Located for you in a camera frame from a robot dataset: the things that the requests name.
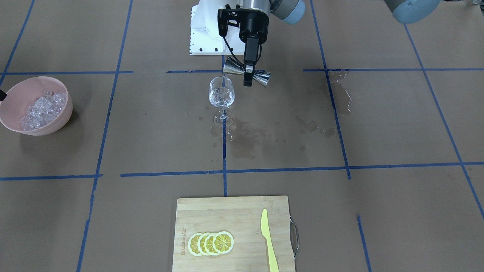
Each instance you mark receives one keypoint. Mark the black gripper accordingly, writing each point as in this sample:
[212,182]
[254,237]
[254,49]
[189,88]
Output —
[255,25]

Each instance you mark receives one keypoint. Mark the steel double jigger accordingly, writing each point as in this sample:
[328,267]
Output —
[231,67]

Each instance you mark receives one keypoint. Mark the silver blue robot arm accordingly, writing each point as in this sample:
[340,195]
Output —
[291,12]

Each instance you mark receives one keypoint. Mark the clear wine glass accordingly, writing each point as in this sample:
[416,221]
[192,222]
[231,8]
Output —
[222,96]

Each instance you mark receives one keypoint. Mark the clear ice cubes pile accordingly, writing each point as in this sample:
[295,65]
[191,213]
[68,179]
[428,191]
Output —
[44,110]

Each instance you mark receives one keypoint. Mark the bamboo cutting board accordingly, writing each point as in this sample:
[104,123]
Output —
[241,216]

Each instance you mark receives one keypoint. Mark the yellow plastic knife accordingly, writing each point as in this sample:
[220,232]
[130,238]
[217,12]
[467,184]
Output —
[266,233]

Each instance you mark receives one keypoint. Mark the pink bowl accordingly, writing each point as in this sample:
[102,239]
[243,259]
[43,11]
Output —
[23,94]

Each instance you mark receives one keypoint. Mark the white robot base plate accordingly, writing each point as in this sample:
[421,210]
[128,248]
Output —
[204,34]

